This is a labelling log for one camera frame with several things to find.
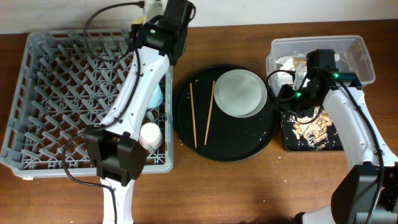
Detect food scraps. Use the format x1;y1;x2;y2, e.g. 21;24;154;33
289;107;333;151

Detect grey round plate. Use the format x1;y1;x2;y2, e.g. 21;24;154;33
214;69;267;118

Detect wooden chopstick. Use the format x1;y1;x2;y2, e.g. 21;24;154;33
204;81;216;146
189;83;197;148

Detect blue plastic cup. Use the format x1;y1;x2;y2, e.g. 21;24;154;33
147;85;163;109

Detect pink plastic cup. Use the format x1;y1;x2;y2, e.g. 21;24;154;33
139;123;163;149

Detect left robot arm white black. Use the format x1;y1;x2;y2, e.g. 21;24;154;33
83;0;196;223

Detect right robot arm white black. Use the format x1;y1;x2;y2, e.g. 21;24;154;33
274;49;397;224

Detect clear plastic waste bin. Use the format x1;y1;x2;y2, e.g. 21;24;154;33
266;35;376;96

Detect grey plastic dishwasher rack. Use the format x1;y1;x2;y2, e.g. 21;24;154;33
0;27;174;179

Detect crumpled white paper napkin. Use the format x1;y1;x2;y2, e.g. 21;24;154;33
275;57;307;87

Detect black rectangular tray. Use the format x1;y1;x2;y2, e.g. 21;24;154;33
280;113;343;152

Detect round black tray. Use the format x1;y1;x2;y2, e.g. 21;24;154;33
173;64;279;162

